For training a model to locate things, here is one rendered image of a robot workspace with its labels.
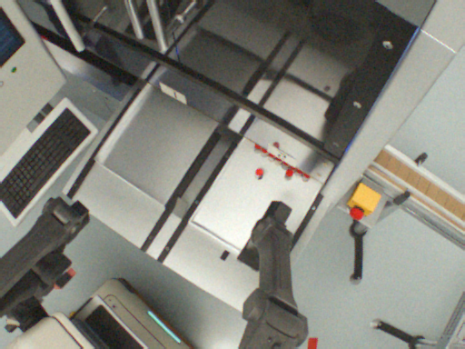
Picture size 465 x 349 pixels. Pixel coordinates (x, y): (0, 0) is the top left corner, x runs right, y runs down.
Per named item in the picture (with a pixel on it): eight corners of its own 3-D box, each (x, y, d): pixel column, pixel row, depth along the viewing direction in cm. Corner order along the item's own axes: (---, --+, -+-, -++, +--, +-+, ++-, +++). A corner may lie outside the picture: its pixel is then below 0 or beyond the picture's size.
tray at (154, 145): (159, 73, 154) (157, 68, 150) (230, 111, 150) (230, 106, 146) (96, 162, 146) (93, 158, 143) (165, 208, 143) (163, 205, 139)
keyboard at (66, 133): (67, 107, 159) (65, 104, 157) (91, 133, 157) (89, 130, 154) (-5, 192, 152) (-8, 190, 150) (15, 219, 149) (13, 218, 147)
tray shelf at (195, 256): (148, 69, 156) (147, 66, 154) (342, 181, 146) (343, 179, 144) (63, 193, 146) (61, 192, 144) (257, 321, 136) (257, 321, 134)
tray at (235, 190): (253, 124, 149) (253, 120, 145) (330, 170, 145) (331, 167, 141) (189, 224, 141) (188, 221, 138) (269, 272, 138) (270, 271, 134)
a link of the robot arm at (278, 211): (256, 229, 111) (286, 250, 112) (281, 187, 116) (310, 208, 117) (238, 237, 122) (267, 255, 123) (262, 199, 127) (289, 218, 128)
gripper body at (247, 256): (277, 241, 131) (281, 233, 124) (256, 273, 127) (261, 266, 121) (256, 228, 132) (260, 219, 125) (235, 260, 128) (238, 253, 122)
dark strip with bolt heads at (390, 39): (311, 172, 132) (387, 5, 56) (325, 180, 132) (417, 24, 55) (309, 175, 132) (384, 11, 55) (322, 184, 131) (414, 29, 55)
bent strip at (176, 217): (181, 201, 143) (178, 196, 137) (189, 207, 143) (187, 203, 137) (153, 243, 140) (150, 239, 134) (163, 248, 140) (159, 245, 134)
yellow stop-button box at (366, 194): (357, 182, 136) (363, 175, 129) (378, 195, 135) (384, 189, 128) (345, 205, 134) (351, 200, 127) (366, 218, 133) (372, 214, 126)
